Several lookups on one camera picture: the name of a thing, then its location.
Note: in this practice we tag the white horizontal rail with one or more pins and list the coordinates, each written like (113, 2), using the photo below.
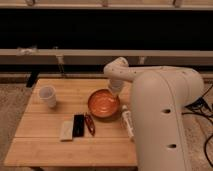
(95, 57)

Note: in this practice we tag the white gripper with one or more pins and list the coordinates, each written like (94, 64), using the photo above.
(115, 86)

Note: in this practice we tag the white plastic cup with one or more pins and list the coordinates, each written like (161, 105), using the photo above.
(48, 95)

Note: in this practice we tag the orange ceramic bowl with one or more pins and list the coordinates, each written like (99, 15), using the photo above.
(103, 104)

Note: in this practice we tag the white rectangular block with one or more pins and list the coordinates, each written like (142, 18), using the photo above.
(66, 131)

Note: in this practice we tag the red oblong case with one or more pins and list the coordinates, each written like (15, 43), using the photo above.
(90, 124)

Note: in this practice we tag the white bottle with label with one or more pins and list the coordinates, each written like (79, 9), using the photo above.
(126, 116)

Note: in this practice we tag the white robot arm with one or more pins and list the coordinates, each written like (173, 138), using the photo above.
(158, 95)

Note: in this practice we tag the black rectangular block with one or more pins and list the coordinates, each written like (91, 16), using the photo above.
(78, 127)

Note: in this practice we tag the wooden table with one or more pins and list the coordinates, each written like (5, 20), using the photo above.
(36, 142)

